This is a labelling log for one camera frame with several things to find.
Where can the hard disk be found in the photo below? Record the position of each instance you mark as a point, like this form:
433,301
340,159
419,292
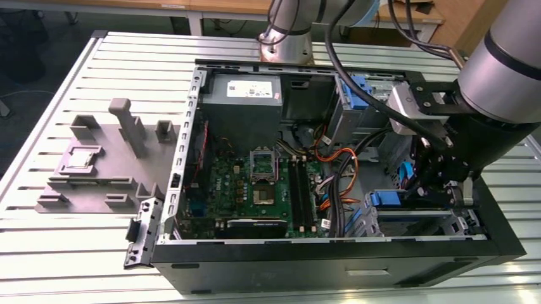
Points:
385,199

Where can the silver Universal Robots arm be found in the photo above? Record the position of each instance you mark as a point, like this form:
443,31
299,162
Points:
499,63

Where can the metal disk bay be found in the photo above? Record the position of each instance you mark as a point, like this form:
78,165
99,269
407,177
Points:
412,215

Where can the blue drive latch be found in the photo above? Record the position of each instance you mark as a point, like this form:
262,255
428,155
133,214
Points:
357,103

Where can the grey metal drive cage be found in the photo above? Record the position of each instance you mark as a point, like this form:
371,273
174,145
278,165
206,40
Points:
347,126

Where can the brown wooden cabinet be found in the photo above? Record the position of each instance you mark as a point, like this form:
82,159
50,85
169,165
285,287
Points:
465,19

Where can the wooden desk white legs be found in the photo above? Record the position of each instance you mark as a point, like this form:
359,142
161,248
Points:
128,3
431,14

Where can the black RAM slot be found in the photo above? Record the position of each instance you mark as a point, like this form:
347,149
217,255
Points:
309,193
297,193

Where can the CPU socket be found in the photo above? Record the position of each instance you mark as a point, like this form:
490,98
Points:
266,194

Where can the grey power supply unit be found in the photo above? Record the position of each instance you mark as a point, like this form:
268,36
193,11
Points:
241,126

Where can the black PC case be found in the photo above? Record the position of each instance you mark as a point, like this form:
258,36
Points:
296,269

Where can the black graphics card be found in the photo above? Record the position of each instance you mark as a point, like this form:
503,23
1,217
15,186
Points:
254,228

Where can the green motherboard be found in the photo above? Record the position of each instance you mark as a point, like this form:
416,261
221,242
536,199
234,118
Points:
229,183

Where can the grey parts rack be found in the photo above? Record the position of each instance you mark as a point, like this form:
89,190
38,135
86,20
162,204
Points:
114,177

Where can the silver CPU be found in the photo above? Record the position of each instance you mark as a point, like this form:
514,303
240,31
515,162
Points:
82,158

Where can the green RAM stick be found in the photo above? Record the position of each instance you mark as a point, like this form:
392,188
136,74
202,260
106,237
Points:
82,182

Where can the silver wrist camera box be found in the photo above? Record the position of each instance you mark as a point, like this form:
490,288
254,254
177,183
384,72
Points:
405,101

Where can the grey card retention bracket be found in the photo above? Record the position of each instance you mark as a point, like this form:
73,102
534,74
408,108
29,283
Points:
146,234

